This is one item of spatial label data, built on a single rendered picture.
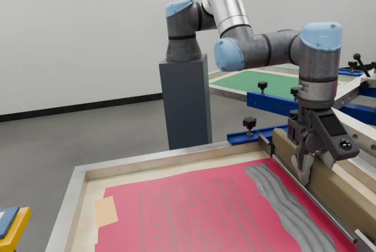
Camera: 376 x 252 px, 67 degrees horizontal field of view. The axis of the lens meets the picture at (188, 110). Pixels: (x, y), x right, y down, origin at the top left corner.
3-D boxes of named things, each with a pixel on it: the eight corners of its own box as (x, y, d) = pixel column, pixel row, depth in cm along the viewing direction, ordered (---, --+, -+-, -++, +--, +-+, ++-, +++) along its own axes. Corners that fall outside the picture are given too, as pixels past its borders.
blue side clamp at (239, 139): (232, 159, 90) (231, 140, 88) (227, 152, 95) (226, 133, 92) (317, 144, 95) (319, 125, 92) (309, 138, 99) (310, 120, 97)
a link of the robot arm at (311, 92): (346, 79, 56) (309, 85, 55) (343, 101, 58) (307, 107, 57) (323, 71, 63) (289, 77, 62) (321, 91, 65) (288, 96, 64)
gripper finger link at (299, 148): (308, 166, 66) (317, 132, 63) (313, 170, 64) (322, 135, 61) (290, 167, 65) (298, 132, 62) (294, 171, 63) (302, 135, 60)
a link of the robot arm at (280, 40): (252, 31, 69) (275, 35, 59) (292, 26, 71) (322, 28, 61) (252, 63, 72) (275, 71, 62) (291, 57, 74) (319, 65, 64)
